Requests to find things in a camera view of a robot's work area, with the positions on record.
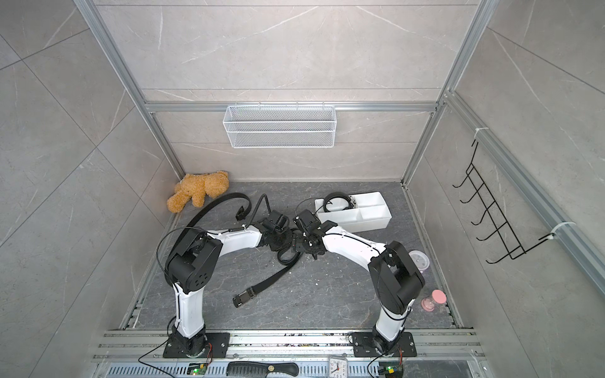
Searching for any black comb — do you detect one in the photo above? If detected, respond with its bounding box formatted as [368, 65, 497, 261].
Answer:
[225, 362, 299, 377]

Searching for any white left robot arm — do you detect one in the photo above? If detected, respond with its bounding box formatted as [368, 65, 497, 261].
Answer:
[164, 211, 292, 351]

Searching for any right green circuit board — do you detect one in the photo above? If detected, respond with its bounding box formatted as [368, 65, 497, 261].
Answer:
[377, 362, 404, 378]

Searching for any black wire hook rack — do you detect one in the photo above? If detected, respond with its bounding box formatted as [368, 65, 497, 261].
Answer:
[452, 140, 556, 265]

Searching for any brown teddy bear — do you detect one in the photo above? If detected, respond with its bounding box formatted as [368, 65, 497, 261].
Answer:
[166, 171, 229, 214]

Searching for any left green circuit board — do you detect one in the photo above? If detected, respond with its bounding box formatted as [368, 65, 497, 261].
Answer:
[187, 363, 208, 376]

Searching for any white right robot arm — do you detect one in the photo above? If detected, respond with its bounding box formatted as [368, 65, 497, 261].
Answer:
[294, 210, 425, 354]

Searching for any black belt with silver buckle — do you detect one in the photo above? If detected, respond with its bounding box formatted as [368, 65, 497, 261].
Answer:
[321, 192, 356, 213]

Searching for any green circuit board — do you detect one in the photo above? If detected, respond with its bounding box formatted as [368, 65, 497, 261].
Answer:
[187, 363, 208, 376]
[377, 362, 404, 378]

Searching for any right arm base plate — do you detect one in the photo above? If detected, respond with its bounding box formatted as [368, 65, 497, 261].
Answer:
[349, 332, 418, 358]

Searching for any small white clock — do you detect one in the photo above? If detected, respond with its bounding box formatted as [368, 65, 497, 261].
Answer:
[328, 357, 348, 378]

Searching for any white compartment storage tray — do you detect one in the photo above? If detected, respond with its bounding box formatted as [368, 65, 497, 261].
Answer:
[314, 192, 392, 233]

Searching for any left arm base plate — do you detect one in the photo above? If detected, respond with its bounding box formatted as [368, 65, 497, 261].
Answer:
[162, 332, 230, 358]

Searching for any white wire mesh basket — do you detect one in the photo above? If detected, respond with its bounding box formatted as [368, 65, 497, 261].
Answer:
[223, 104, 337, 149]

